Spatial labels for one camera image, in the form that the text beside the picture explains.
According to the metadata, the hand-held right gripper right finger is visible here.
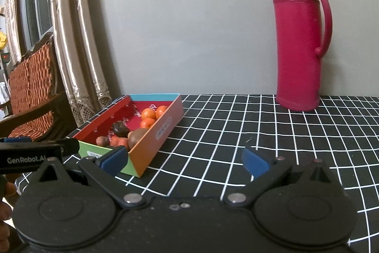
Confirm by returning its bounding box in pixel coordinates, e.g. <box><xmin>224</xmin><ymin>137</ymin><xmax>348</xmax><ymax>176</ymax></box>
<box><xmin>223</xmin><ymin>147</ymin><xmax>345</xmax><ymax>208</ymax></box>

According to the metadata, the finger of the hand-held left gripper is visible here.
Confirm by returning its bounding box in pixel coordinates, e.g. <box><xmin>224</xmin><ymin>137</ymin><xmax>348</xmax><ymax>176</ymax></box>
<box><xmin>60</xmin><ymin>138</ymin><xmax>81</xmax><ymax>157</ymax></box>
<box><xmin>0</xmin><ymin>136</ymin><xmax>32</xmax><ymax>144</ymax></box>

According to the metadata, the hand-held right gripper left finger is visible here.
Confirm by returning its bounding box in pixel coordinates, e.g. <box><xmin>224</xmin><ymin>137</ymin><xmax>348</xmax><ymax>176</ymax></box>
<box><xmin>28</xmin><ymin>146</ymin><xmax>146</xmax><ymax>210</ymax></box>

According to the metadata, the brown kiwi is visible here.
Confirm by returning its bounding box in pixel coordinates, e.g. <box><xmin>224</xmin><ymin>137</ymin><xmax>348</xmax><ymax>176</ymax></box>
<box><xmin>128</xmin><ymin>128</ymin><xmax>149</xmax><ymax>150</ymax></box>

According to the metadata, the colourful cardboard box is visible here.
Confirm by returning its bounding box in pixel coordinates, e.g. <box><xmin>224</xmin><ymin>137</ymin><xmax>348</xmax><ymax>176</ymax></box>
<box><xmin>72</xmin><ymin>93</ymin><xmax>185</xmax><ymax>179</ymax></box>

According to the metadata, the person's left hand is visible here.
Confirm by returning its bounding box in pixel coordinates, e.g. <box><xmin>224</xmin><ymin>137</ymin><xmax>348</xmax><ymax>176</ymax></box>
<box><xmin>0</xmin><ymin>175</ymin><xmax>18</xmax><ymax>253</ymax></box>

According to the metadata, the black white-grid tablecloth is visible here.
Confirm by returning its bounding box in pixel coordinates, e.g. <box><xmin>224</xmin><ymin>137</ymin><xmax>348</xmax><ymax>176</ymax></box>
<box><xmin>15</xmin><ymin>94</ymin><xmax>379</xmax><ymax>253</ymax></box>

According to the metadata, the wooden chair woven cushion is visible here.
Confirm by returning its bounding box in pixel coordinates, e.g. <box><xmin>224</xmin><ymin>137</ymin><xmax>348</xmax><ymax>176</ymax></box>
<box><xmin>0</xmin><ymin>32</ymin><xmax>78</xmax><ymax>142</ymax></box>

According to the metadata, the beige shiny curtain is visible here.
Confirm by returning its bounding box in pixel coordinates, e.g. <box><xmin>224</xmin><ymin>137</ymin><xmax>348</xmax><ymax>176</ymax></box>
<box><xmin>6</xmin><ymin>0</ymin><xmax>120</xmax><ymax>127</ymax></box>

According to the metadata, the pink thermos jug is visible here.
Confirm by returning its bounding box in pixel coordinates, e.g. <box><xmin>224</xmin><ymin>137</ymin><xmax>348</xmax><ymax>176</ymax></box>
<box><xmin>272</xmin><ymin>0</ymin><xmax>333</xmax><ymax>112</ymax></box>

